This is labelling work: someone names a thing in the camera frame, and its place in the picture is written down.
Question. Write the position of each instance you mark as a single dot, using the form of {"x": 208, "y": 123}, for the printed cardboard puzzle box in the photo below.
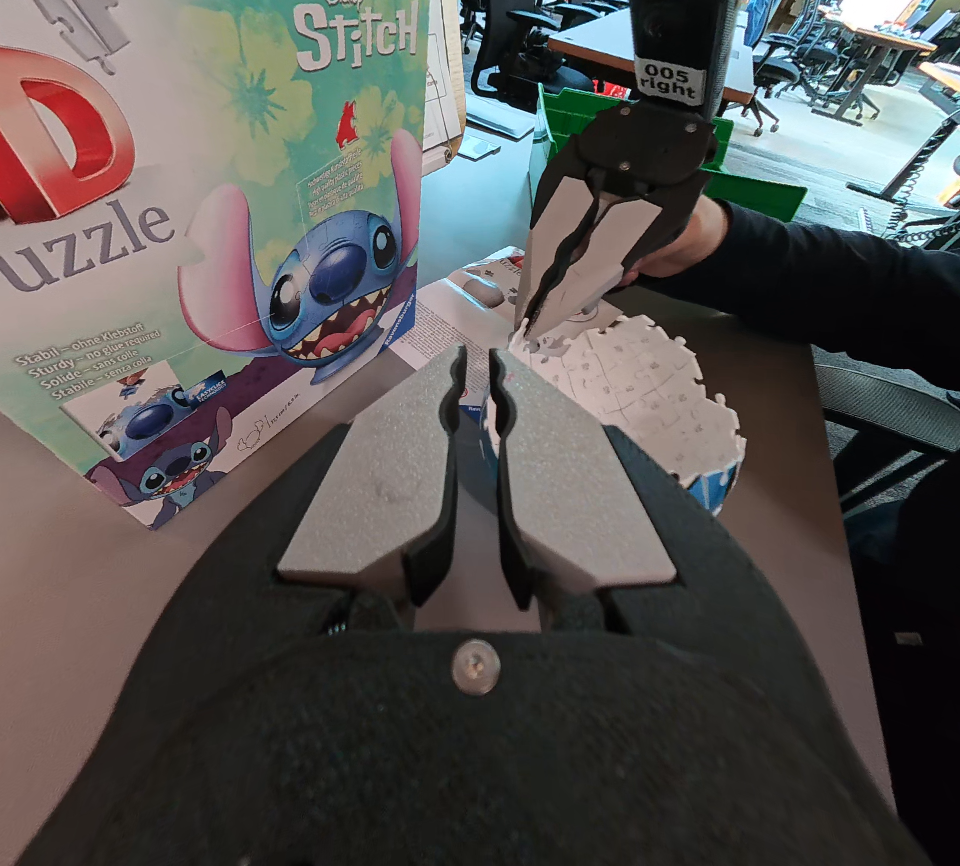
{"x": 187, "y": 205}

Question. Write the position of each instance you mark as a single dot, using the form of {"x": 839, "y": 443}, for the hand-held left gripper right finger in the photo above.
{"x": 585, "y": 506}

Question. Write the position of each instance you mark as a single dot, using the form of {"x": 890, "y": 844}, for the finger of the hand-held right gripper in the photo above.
{"x": 555, "y": 228}
{"x": 615, "y": 243}

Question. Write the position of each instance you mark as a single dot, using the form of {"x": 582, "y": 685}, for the grey mesh office chair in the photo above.
{"x": 885, "y": 401}

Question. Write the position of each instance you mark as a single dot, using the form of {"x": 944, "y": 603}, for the person's right forearm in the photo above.
{"x": 825, "y": 281}

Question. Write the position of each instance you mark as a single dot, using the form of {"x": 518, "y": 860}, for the green plastic bin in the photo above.
{"x": 757, "y": 194}

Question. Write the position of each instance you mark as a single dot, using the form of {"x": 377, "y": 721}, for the person's right hand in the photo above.
{"x": 697, "y": 235}

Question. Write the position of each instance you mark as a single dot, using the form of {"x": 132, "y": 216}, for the partly built blue puzzle ball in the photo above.
{"x": 652, "y": 401}

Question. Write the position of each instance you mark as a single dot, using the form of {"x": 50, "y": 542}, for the white instruction leaflet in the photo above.
{"x": 442, "y": 326}

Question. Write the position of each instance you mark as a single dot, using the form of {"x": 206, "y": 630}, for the wooden desk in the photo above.
{"x": 941, "y": 74}
{"x": 877, "y": 40}

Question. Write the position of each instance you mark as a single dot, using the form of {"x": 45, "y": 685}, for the black office chair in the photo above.
{"x": 787, "y": 55}
{"x": 510, "y": 3}

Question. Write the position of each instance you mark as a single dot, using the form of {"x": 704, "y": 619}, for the white desk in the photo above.
{"x": 600, "y": 44}

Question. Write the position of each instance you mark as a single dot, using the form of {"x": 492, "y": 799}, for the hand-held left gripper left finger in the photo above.
{"x": 375, "y": 498}

